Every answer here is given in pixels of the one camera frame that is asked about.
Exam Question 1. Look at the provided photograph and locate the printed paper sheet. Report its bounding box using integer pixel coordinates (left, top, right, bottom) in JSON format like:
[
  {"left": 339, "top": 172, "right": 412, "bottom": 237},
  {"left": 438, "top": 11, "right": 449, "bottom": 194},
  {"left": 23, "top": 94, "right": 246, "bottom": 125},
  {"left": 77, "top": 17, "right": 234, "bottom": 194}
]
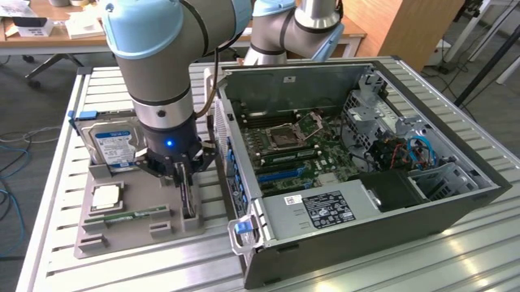
[{"left": 0, "top": 0, "right": 37, "bottom": 18}]

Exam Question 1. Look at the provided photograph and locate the silver CPU chip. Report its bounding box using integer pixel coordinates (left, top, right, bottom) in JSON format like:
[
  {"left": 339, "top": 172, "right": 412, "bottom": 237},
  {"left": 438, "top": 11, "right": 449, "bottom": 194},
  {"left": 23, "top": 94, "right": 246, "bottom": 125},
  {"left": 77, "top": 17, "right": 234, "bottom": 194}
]
[{"left": 89, "top": 184, "right": 123, "bottom": 210}]

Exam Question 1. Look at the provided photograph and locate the green RAM stick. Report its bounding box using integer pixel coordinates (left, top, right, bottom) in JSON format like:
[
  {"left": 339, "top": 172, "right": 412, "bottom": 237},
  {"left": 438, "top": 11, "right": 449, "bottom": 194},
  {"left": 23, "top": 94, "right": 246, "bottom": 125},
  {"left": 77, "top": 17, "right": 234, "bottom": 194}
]
[
  {"left": 262, "top": 148, "right": 318, "bottom": 165},
  {"left": 83, "top": 205, "right": 168, "bottom": 223}
]

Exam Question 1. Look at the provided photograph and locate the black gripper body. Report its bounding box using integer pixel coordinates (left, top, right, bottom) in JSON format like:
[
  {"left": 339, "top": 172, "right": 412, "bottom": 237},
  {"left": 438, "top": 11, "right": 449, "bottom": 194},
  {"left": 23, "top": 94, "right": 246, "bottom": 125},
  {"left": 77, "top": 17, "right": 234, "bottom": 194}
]
[{"left": 140, "top": 120, "right": 204, "bottom": 165}]

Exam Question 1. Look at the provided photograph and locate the plain white box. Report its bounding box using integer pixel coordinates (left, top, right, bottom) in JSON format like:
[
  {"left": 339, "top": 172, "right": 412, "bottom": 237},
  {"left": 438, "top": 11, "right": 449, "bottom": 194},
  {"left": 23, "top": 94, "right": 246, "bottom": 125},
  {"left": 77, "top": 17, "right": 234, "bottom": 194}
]
[{"left": 64, "top": 12, "right": 105, "bottom": 40}]

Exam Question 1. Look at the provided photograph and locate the hard disk blue bracket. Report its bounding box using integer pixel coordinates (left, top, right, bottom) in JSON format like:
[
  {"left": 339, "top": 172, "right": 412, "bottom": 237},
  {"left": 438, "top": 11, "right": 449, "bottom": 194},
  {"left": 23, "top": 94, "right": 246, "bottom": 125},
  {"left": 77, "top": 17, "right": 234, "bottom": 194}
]
[{"left": 67, "top": 108, "right": 148, "bottom": 171}]

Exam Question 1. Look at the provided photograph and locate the blue floor cable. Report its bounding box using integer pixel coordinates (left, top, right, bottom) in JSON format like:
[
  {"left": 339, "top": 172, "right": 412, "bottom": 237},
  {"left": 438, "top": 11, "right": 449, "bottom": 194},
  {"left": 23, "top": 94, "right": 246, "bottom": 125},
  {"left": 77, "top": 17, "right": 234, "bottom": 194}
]
[{"left": 0, "top": 144, "right": 32, "bottom": 259}]

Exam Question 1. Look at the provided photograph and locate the grey power supply unit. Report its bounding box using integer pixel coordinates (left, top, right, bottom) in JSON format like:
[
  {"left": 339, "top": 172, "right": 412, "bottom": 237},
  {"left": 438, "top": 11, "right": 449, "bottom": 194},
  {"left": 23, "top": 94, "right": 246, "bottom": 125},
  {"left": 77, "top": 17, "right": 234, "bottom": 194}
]
[{"left": 259, "top": 179, "right": 385, "bottom": 242}]

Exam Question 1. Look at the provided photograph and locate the CPU socket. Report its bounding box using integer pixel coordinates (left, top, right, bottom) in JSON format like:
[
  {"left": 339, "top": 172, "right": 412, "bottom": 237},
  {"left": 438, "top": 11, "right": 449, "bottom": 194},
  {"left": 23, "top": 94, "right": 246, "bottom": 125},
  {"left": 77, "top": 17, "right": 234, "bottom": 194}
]
[{"left": 264, "top": 125, "right": 303, "bottom": 150}]

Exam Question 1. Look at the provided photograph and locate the open black PC case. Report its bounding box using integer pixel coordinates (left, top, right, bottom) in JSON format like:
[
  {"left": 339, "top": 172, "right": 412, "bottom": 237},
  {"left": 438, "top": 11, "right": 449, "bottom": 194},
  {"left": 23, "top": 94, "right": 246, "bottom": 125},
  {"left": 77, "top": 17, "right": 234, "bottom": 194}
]
[{"left": 202, "top": 59, "right": 513, "bottom": 290}]

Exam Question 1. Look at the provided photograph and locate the blue expansion slot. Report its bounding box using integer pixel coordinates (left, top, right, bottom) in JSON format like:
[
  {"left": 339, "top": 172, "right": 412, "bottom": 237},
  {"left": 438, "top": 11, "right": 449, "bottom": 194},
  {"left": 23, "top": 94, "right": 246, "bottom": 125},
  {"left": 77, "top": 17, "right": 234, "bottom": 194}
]
[{"left": 256, "top": 169, "right": 306, "bottom": 184}]

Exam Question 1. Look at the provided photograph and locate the green GPU card black shroud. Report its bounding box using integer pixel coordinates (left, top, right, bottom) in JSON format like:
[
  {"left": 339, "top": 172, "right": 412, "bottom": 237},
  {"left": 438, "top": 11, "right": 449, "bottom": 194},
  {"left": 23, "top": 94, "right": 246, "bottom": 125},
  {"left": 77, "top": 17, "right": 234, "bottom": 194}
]
[{"left": 172, "top": 162, "right": 196, "bottom": 220}]

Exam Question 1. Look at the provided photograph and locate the silver socket cover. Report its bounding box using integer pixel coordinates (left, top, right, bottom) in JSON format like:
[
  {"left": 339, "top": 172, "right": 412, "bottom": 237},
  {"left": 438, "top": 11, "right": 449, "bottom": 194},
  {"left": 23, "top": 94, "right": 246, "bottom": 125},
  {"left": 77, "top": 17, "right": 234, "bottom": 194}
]
[{"left": 297, "top": 111, "right": 326, "bottom": 135}]

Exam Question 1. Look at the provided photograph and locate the black chair base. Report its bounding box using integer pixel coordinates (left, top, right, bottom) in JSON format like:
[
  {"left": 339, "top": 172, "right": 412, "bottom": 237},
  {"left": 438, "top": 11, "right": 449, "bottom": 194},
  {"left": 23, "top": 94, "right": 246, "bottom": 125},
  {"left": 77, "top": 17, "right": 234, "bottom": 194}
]
[{"left": 21, "top": 53, "right": 85, "bottom": 89}]

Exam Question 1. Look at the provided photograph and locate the grey parts rack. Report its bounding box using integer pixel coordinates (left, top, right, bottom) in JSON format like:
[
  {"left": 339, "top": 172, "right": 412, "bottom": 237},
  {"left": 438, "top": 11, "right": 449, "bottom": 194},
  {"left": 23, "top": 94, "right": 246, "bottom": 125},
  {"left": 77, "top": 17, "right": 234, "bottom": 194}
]
[{"left": 71, "top": 156, "right": 206, "bottom": 259}]

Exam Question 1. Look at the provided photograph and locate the green motherboard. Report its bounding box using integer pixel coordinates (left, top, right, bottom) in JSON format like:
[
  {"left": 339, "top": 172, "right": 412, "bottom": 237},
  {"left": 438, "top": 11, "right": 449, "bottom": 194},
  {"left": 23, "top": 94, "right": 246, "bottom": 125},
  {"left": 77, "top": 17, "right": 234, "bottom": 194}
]
[{"left": 239, "top": 111, "right": 362, "bottom": 195}]

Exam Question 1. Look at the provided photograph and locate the black camera cable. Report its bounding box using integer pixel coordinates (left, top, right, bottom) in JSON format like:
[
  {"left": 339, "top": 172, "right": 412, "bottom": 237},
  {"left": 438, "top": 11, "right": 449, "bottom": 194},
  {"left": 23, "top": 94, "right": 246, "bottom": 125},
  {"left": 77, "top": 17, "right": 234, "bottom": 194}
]
[{"left": 178, "top": 0, "right": 255, "bottom": 119}]

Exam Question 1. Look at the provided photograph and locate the black tripod leg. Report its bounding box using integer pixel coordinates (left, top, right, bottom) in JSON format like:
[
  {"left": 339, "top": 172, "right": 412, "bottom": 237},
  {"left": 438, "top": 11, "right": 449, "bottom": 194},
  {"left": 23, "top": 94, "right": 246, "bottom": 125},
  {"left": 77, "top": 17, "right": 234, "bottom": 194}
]
[{"left": 453, "top": 32, "right": 520, "bottom": 107}]

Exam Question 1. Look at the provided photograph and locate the wooden cabinet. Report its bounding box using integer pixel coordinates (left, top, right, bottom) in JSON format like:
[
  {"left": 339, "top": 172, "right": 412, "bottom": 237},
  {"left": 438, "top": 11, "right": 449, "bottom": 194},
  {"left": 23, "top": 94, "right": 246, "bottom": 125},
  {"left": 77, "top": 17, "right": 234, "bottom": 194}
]
[{"left": 341, "top": 0, "right": 466, "bottom": 72}]

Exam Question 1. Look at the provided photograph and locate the blue data wire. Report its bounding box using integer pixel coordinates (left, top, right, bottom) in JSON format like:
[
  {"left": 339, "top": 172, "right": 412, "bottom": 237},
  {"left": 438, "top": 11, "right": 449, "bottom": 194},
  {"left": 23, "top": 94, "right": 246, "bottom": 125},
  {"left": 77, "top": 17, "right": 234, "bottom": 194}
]
[{"left": 408, "top": 135, "right": 438, "bottom": 171}]

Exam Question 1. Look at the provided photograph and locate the black fan housing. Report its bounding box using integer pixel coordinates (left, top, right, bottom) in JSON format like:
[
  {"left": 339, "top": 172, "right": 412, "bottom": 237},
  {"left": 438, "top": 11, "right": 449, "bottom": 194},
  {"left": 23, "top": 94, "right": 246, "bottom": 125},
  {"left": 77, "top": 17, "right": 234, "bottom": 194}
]
[{"left": 369, "top": 138, "right": 409, "bottom": 172}]

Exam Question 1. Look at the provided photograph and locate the silver metal disk bay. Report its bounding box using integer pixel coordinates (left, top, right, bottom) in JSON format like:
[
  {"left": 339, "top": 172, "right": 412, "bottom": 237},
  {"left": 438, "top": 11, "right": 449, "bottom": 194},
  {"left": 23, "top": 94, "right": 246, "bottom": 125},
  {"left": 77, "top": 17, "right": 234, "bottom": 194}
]
[
  {"left": 408, "top": 162, "right": 490, "bottom": 203},
  {"left": 342, "top": 65, "right": 408, "bottom": 145}
]

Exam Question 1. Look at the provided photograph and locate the white box dark lid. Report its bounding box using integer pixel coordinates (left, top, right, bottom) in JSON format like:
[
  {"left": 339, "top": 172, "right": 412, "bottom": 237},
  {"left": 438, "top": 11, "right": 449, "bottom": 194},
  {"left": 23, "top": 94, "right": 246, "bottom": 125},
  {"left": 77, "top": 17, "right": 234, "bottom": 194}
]
[{"left": 10, "top": 16, "right": 55, "bottom": 38}]

